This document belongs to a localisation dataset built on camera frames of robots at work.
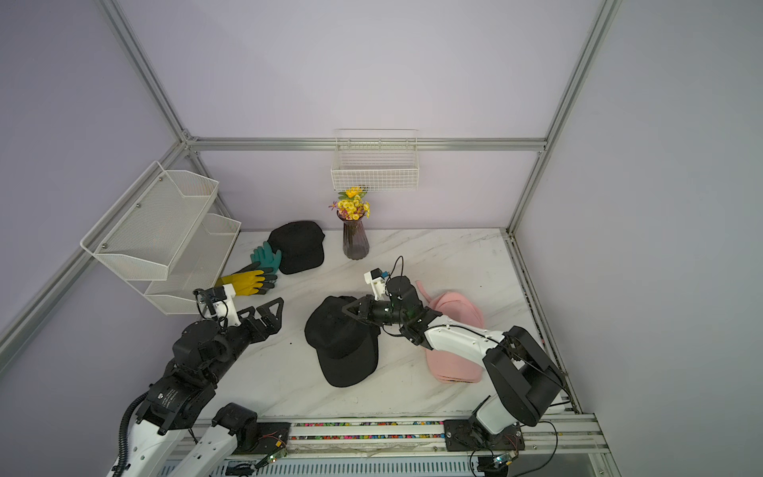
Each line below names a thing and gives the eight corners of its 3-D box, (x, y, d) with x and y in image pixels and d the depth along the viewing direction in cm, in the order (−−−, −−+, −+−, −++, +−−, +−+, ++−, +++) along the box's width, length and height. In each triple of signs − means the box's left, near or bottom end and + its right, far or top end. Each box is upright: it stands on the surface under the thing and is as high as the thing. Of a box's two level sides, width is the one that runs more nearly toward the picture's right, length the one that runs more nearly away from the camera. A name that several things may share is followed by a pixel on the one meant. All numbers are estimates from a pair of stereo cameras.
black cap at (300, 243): (265, 273, 110) (258, 259, 104) (278, 234, 123) (273, 221, 117) (320, 273, 110) (316, 260, 104) (327, 234, 123) (324, 221, 117)
